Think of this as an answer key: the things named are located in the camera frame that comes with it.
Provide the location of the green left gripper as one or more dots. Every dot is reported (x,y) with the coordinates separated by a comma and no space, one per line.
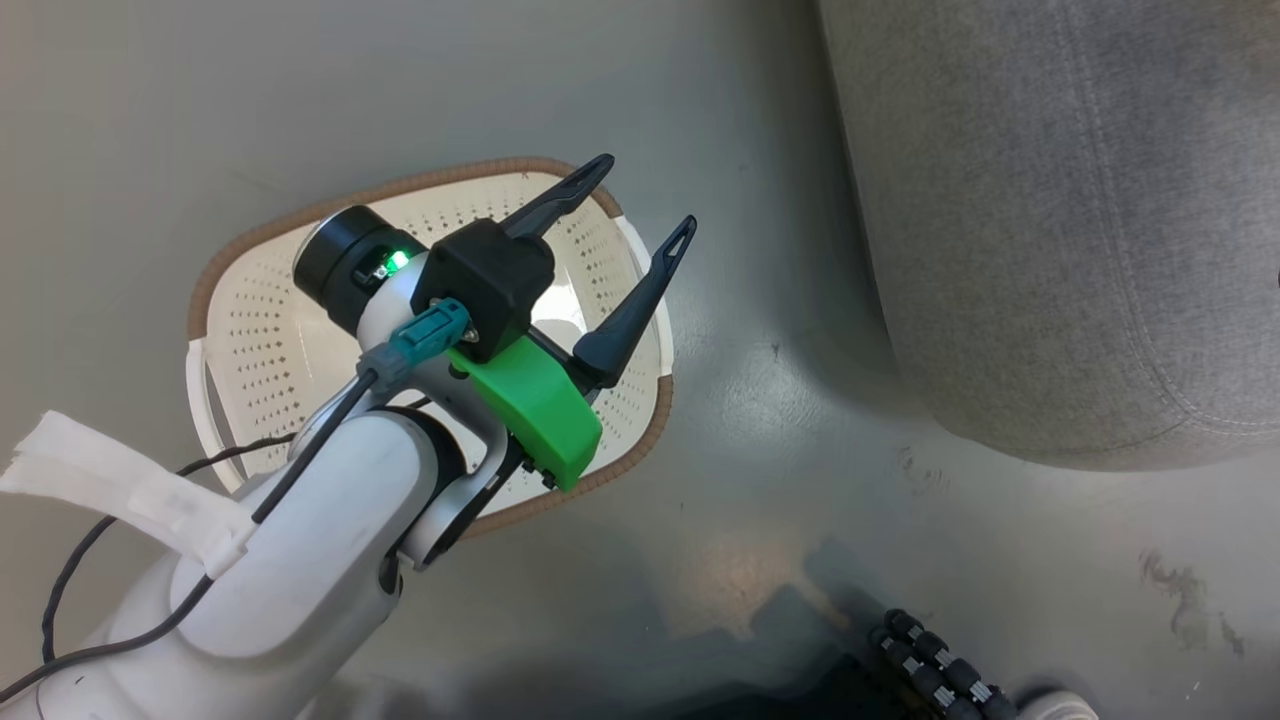
(535,405)

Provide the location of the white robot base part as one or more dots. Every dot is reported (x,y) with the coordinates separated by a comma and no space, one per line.
(1050,708)

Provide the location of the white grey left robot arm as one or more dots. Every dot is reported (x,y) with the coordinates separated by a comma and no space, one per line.
(300,560)

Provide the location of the white laundry basket brown rim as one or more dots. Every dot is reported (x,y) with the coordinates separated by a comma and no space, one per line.
(270,340)

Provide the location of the grey fabric sofa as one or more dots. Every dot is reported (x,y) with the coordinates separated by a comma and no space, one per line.
(1080,220)

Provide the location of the white tape strip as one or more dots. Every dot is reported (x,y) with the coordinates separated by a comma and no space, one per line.
(120,485)

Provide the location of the black segmented base wheel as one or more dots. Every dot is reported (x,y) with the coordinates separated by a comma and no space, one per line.
(940,670)

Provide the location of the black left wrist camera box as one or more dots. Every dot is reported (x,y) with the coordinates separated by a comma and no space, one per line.
(490,285)

